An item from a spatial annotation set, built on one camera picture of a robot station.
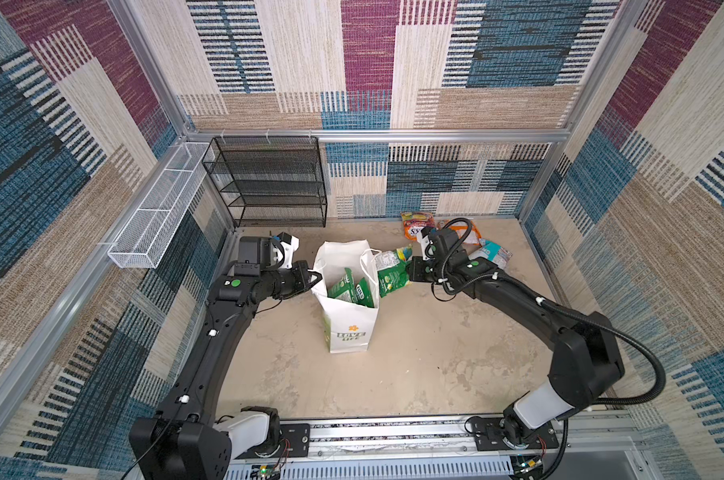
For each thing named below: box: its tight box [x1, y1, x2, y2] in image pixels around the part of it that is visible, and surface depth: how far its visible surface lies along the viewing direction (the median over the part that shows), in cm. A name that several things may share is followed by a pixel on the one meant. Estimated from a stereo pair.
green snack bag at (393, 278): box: [377, 260, 410, 298], surface depth 87 cm
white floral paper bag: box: [311, 240, 381, 354], surface depth 79 cm
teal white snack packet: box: [468, 239, 513, 270], surface depth 107 cm
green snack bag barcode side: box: [328, 268, 375, 308], surface depth 83 cm
